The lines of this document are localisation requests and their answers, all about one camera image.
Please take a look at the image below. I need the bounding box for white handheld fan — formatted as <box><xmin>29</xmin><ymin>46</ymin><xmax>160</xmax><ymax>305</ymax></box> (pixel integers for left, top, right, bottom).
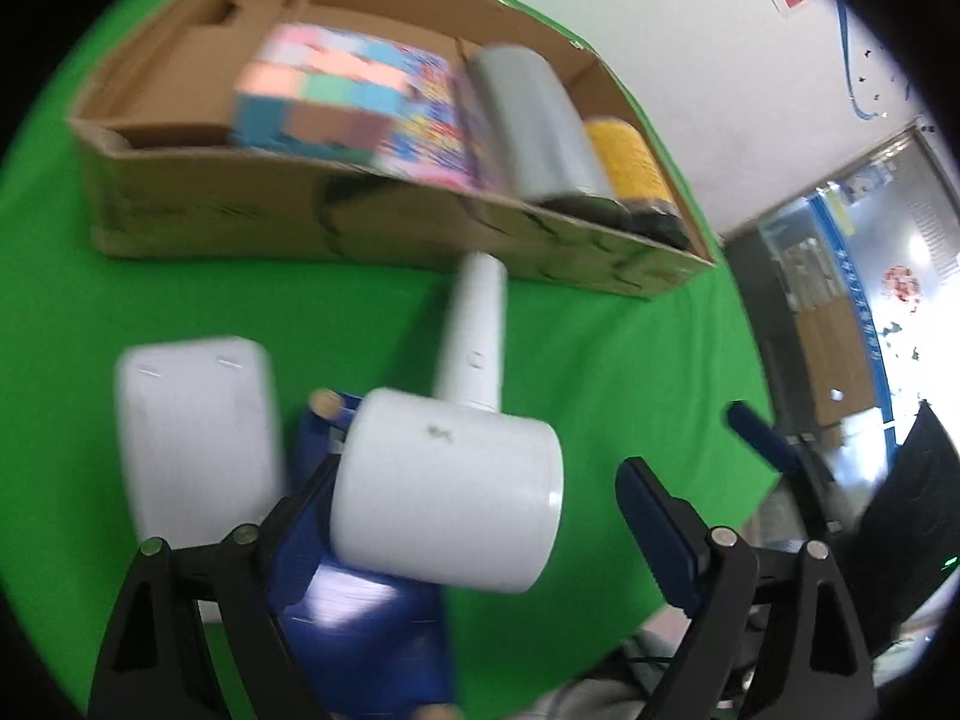
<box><xmin>331</xmin><ymin>252</ymin><xmax>565</xmax><ymax>593</ymax></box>

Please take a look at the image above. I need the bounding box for blue stapler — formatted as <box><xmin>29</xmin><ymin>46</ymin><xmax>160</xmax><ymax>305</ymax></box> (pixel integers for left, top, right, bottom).
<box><xmin>262</xmin><ymin>388</ymin><xmax>457</xmax><ymax>718</ymax></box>

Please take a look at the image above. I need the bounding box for grey right jacket sleeve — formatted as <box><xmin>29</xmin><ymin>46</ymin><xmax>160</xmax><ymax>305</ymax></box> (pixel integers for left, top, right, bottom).
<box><xmin>516</xmin><ymin>606</ymin><xmax>690</xmax><ymax>720</ymax></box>

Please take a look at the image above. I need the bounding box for colourful printed box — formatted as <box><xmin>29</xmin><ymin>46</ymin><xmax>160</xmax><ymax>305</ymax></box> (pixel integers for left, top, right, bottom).
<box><xmin>373</xmin><ymin>39</ymin><xmax>501</xmax><ymax>192</ymax></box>

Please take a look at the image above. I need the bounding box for pastel puzzle cube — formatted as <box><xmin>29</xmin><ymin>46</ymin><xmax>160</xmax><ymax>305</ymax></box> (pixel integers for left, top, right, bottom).
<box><xmin>229</xmin><ymin>23</ymin><xmax>420</xmax><ymax>164</ymax></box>

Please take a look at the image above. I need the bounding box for green table cloth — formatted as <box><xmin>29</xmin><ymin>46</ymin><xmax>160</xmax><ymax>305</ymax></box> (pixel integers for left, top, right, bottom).
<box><xmin>2</xmin><ymin>0</ymin><xmax>773</xmax><ymax>718</ymax></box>

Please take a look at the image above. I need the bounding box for silver metal cylinder can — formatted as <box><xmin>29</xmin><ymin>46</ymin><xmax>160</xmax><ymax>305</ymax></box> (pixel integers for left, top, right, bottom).
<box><xmin>467</xmin><ymin>44</ymin><xmax>626</xmax><ymax>227</ymax></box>

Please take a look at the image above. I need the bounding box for brown cardboard box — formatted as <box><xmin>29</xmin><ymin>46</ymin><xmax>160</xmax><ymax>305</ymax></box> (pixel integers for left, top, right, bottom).
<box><xmin>68</xmin><ymin>0</ymin><xmax>715</xmax><ymax>299</ymax></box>

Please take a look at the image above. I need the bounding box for yellow labelled jar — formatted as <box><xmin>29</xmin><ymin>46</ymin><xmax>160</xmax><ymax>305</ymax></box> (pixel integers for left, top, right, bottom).
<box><xmin>586</xmin><ymin>117</ymin><xmax>690</xmax><ymax>250</ymax></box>

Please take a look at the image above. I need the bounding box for white rounded box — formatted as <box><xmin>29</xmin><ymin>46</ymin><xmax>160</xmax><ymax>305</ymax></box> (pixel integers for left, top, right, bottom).
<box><xmin>114</xmin><ymin>337</ymin><xmax>286</xmax><ymax>550</ymax></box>

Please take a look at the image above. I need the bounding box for glass door with posters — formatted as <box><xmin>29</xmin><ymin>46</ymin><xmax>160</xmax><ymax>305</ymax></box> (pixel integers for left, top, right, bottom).
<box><xmin>724</xmin><ymin>117</ymin><xmax>958</xmax><ymax>484</ymax></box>

